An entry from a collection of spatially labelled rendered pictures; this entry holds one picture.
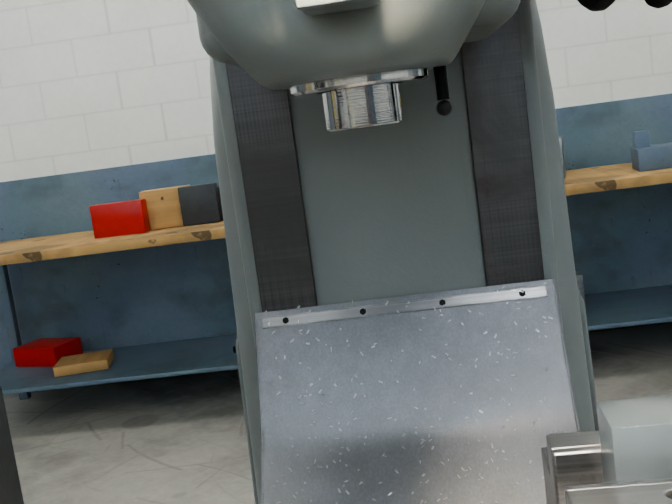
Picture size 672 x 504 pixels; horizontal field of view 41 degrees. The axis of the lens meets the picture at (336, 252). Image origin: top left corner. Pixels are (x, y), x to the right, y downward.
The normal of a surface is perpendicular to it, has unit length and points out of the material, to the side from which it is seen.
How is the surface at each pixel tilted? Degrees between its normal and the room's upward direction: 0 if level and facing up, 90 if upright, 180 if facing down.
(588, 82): 90
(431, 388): 62
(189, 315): 90
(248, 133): 90
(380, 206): 90
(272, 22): 104
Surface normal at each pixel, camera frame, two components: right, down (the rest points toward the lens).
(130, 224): -0.11, 0.16
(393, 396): -0.14, -0.29
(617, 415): -0.13, -0.98
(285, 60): -0.27, 0.84
